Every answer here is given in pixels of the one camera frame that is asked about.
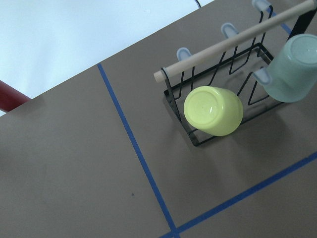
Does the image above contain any black wire cup rack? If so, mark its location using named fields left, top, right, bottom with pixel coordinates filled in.
left=154, top=0, right=317, bottom=146

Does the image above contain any yellow cup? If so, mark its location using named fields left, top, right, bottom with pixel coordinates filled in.
left=183, top=86, right=243, bottom=136

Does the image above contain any pale green cup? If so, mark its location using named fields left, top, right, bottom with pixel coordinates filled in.
left=264, top=34, right=317, bottom=103

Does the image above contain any red cylinder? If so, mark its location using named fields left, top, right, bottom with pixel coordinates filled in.
left=0, top=81, right=31, bottom=113

